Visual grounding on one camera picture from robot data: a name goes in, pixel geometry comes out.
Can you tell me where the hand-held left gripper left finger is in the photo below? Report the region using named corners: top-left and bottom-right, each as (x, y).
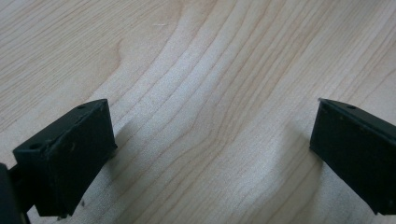
top-left (12, 98), bottom-right (119, 218)

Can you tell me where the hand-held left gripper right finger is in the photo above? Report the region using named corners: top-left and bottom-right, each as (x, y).
top-left (308, 98), bottom-right (396, 216)

